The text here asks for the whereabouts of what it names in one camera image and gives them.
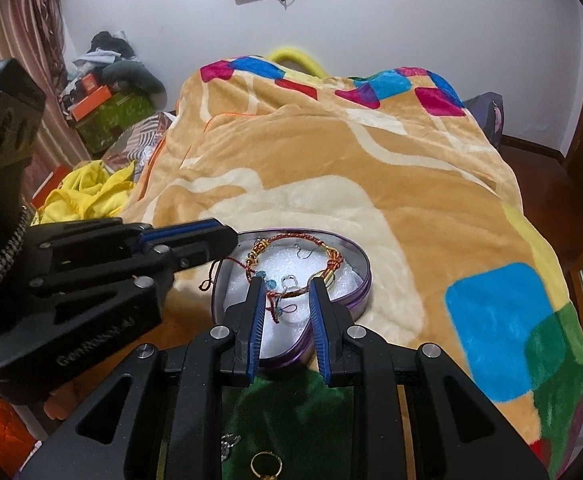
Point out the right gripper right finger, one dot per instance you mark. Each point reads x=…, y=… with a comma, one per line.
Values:
x=350, y=355

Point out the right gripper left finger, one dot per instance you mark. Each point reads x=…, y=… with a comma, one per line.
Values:
x=226, y=355

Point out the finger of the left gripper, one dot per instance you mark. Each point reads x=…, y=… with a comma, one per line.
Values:
x=171, y=242

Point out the purple heart-shaped tin box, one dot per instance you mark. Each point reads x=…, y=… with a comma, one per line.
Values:
x=286, y=261

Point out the yellow cartoon blanket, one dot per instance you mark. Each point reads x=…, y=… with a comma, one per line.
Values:
x=90, y=192

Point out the silver earring piece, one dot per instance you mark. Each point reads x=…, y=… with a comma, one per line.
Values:
x=228, y=442

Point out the red flat box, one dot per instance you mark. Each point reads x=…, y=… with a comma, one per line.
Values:
x=52, y=181

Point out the striped patterned pillow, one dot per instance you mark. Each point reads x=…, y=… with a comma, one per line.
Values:
x=137, y=144

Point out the green patterned covered cabinet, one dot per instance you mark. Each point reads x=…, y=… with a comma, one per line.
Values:
x=103, y=126

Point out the orange cardboard box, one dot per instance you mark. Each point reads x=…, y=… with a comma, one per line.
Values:
x=87, y=105

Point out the pile of dark clothes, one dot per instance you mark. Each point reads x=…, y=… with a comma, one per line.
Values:
x=113, y=62

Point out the colourful patchwork fleece blanket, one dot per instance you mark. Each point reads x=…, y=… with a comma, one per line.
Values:
x=396, y=163

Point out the yellow curved bed footboard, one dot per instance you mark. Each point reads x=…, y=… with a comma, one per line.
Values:
x=299, y=58

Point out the purple grey backpack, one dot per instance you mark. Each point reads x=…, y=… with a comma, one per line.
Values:
x=488, y=110

